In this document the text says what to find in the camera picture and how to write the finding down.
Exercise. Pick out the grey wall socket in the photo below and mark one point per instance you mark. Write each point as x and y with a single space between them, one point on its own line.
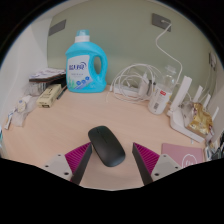
161 22

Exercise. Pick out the stack of flat packets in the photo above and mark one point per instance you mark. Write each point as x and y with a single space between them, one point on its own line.
46 76

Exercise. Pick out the blue detergent bottle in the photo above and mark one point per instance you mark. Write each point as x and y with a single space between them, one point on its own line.
83 70

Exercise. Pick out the pink mouse pad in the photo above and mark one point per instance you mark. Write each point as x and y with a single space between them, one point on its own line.
181 153

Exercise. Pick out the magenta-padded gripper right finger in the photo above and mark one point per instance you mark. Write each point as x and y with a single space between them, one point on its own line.
145 158

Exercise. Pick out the gold foil bag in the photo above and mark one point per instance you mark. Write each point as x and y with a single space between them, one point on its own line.
201 119

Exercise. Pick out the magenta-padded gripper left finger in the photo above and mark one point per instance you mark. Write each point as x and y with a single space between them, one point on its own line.
78 158

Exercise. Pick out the white router with antennas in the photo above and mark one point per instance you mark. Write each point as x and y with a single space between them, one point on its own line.
178 120

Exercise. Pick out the grey wall plate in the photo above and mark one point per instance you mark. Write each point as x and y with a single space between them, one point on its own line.
57 27

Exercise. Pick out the black computer mouse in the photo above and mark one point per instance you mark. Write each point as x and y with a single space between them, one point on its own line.
106 146

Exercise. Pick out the clear plastic bags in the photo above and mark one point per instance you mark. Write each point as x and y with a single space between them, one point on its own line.
21 110

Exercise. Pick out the clear bottle with red label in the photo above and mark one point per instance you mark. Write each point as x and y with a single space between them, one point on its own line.
160 96

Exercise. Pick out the yellow box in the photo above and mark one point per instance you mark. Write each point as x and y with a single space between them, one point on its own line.
49 96

